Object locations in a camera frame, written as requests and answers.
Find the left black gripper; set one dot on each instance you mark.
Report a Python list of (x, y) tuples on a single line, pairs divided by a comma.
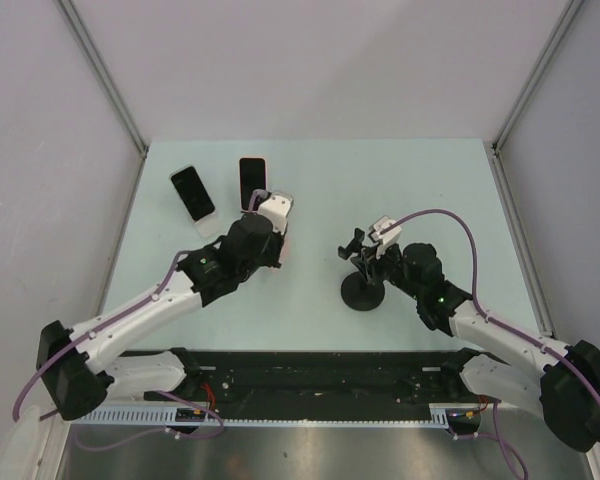
[(273, 259)]

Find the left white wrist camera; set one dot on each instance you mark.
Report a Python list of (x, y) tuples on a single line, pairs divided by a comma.
[(276, 206)]

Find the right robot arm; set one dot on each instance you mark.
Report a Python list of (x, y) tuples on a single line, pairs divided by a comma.
[(558, 381)]

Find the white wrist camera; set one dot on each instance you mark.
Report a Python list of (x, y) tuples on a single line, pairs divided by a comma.
[(384, 233), (276, 206)]

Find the pink case phone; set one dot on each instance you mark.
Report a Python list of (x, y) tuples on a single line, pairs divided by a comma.
[(285, 250)]

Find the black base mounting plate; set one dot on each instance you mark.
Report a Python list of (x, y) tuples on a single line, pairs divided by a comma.
[(326, 386)]

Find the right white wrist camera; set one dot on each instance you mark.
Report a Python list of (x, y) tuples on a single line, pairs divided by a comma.
[(384, 233)]

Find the black round-base phone stand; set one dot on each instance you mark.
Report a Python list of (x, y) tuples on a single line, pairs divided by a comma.
[(361, 290)]

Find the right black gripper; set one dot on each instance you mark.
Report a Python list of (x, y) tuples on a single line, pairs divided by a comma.
[(372, 264)]

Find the black phone on clear stand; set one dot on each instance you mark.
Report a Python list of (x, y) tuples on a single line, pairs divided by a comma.
[(193, 193)]

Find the pink phone on block stand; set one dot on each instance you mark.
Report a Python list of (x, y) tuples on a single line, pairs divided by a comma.
[(252, 176)]

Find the clear acrylic phone stand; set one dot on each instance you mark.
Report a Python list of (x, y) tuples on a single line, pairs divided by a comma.
[(208, 226)]

